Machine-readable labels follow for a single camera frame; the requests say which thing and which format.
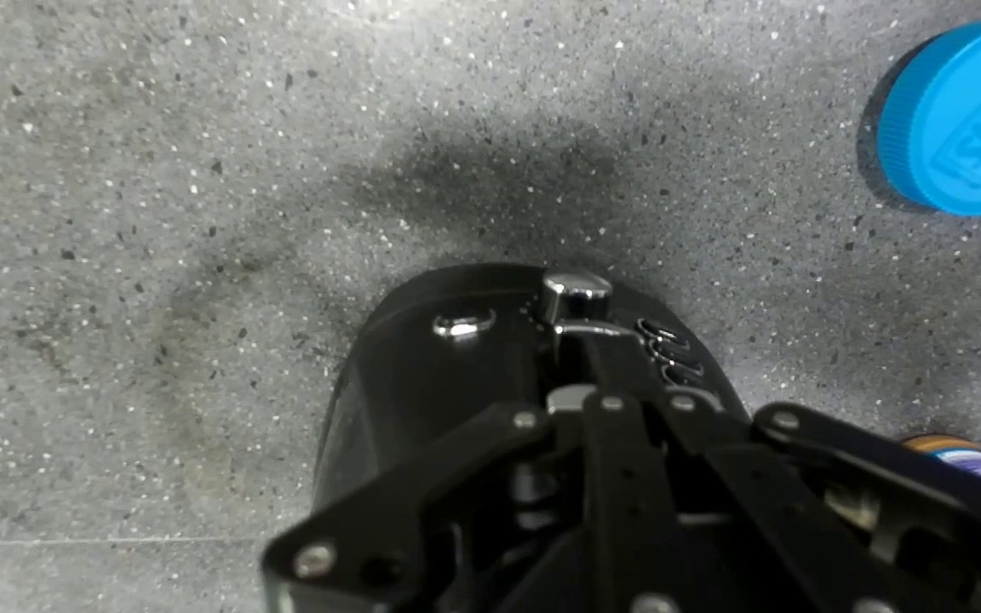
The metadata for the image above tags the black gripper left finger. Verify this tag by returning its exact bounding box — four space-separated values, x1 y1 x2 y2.
260 331 632 613

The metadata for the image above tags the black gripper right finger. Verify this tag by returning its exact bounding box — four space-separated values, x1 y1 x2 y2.
601 331 981 613

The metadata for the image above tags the toaster lever with shiny knob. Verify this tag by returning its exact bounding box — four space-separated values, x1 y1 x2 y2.
537 266 621 339

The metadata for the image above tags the black round object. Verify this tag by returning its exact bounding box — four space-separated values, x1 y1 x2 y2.
309 258 737 540

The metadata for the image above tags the orange blue striped object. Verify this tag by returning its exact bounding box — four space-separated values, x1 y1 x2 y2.
897 429 981 495

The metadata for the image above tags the blue round plastic lid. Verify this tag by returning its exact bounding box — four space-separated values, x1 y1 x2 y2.
864 16 981 222

